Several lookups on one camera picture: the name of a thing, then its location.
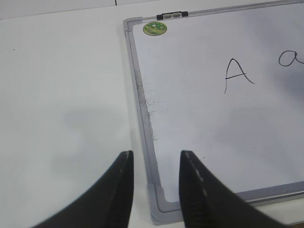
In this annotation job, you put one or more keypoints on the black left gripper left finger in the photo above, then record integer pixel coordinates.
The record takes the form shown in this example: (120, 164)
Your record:
(107, 204)

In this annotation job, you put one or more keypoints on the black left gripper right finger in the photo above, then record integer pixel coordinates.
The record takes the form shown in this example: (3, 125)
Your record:
(207, 203)

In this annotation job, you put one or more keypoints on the aluminium framed whiteboard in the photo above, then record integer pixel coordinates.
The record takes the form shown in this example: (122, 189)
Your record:
(227, 84)

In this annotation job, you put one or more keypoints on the round green sticker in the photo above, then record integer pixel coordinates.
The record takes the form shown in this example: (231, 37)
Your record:
(155, 28)

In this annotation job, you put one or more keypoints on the black grey frame clip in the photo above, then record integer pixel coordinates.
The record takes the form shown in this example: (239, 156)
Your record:
(172, 15)

